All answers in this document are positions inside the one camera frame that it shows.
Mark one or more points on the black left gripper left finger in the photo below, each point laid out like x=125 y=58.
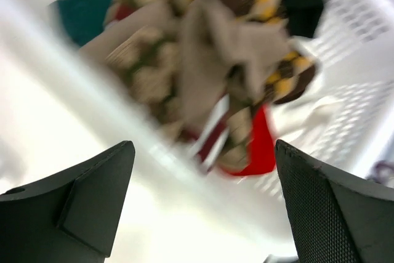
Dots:
x=70 y=216

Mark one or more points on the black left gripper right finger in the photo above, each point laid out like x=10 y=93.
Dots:
x=334 y=215

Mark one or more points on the large yellow brown argyle sock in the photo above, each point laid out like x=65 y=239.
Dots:
x=291 y=77

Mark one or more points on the tan brown argyle sock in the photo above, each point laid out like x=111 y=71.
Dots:
x=139 y=45

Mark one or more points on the plain brown sock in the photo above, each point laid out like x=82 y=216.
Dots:
x=224 y=65

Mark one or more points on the pile of colourful socks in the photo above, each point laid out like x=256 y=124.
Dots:
x=83 y=20

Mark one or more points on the white plastic basket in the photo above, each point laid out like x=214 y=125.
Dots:
x=58 y=109

